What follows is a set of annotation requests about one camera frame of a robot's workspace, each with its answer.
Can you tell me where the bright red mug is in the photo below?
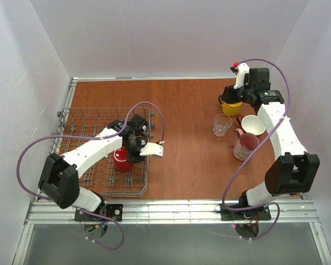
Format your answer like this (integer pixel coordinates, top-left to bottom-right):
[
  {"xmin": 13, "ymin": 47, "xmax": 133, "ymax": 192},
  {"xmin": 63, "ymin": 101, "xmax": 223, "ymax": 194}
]
[{"xmin": 113, "ymin": 147, "xmax": 134, "ymax": 172}]

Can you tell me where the yellow mug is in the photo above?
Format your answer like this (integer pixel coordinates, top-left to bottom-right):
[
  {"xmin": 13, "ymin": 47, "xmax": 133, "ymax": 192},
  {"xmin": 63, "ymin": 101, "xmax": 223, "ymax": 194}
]
[{"xmin": 218, "ymin": 96, "xmax": 243, "ymax": 116}]

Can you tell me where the dark red mug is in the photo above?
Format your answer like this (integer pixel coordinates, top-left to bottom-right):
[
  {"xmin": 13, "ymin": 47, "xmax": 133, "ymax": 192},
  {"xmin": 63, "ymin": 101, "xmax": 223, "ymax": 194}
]
[{"xmin": 236, "ymin": 114, "xmax": 266, "ymax": 136}]

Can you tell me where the clear glass cup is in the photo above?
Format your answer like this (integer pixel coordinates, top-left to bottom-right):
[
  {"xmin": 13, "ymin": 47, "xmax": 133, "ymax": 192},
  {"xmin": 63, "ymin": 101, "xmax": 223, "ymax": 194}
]
[{"xmin": 213, "ymin": 113, "xmax": 233, "ymax": 137}]

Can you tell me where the pink ghost pattern mug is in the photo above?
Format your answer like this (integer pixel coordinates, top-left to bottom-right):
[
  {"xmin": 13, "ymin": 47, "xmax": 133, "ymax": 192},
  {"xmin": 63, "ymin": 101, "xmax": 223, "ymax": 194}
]
[{"xmin": 232, "ymin": 129, "xmax": 260, "ymax": 161}]

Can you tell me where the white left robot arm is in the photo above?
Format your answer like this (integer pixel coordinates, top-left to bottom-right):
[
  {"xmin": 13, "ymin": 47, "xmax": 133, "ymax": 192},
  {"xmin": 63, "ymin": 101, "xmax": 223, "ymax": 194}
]
[{"xmin": 38, "ymin": 114, "xmax": 149, "ymax": 214}]

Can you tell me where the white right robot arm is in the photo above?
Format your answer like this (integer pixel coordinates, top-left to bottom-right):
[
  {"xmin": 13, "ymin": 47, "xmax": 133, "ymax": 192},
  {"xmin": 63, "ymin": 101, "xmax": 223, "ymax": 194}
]
[{"xmin": 222, "ymin": 62, "xmax": 320, "ymax": 214}]

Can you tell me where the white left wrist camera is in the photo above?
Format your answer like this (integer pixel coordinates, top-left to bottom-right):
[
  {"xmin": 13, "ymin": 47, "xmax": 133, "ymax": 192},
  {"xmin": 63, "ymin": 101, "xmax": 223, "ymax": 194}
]
[{"xmin": 140, "ymin": 141, "xmax": 164, "ymax": 157}]

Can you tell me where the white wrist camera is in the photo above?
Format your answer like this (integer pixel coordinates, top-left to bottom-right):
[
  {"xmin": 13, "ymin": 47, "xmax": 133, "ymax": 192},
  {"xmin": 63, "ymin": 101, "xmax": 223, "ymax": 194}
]
[
  {"xmin": 140, "ymin": 141, "xmax": 164, "ymax": 157},
  {"xmin": 231, "ymin": 62, "xmax": 250, "ymax": 89}
]

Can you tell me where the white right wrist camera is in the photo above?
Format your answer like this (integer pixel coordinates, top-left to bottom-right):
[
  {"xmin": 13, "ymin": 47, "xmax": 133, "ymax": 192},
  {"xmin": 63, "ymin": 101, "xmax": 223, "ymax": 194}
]
[{"xmin": 231, "ymin": 62, "xmax": 250, "ymax": 89}]

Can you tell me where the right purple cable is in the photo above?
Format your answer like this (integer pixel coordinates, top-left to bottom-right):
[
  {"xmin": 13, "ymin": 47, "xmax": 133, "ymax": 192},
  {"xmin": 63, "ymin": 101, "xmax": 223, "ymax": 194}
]
[{"xmin": 222, "ymin": 58, "xmax": 293, "ymax": 241}]

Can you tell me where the purple cable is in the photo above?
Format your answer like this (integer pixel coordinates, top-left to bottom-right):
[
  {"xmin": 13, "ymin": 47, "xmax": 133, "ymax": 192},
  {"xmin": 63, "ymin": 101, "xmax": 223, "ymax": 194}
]
[
  {"xmin": 222, "ymin": 58, "xmax": 293, "ymax": 241},
  {"xmin": 16, "ymin": 102, "xmax": 166, "ymax": 251}
]

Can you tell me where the grey wire dish rack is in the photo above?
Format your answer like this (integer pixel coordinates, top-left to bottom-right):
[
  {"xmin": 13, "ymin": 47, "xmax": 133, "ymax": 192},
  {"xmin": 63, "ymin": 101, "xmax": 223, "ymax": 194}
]
[{"xmin": 49, "ymin": 107, "xmax": 157, "ymax": 198}]

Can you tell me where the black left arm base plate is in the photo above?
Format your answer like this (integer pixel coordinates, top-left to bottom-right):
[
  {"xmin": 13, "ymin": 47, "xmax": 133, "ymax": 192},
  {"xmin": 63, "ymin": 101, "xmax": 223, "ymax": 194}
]
[{"xmin": 74, "ymin": 204, "xmax": 124, "ymax": 221}]

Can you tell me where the aluminium frame rail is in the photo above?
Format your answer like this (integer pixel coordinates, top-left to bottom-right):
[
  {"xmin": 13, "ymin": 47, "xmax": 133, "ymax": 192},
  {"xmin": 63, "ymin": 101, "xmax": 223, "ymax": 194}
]
[{"xmin": 25, "ymin": 198, "xmax": 319, "ymax": 225}]

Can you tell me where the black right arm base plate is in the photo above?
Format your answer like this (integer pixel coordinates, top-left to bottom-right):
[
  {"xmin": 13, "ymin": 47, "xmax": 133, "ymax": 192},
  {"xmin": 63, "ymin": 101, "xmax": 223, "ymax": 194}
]
[{"xmin": 218, "ymin": 204, "xmax": 271, "ymax": 221}]

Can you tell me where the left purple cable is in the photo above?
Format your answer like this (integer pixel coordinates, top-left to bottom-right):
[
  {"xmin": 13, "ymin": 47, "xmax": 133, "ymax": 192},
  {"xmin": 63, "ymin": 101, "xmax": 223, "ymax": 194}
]
[{"xmin": 16, "ymin": 102, "xmax": 166, "ymax": 251}]

